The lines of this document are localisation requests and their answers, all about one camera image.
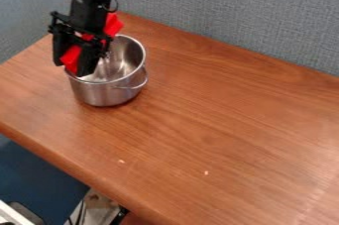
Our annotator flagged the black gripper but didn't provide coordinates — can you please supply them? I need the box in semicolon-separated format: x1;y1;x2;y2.
49;0;115;77

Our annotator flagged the red rectangular block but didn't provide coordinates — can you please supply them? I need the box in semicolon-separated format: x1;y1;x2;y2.
61;13;123;75

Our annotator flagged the stainless steel pot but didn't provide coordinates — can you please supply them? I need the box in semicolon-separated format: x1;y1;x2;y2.
65;35;148;107

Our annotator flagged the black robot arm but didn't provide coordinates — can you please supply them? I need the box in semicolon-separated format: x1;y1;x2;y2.
48;0;117;77

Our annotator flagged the white object bottom left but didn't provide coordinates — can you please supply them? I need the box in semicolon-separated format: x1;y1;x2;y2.
0;200;45;225

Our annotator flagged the metal table leg bracket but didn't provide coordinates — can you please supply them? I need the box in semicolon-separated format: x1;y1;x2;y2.
65;189;128;225

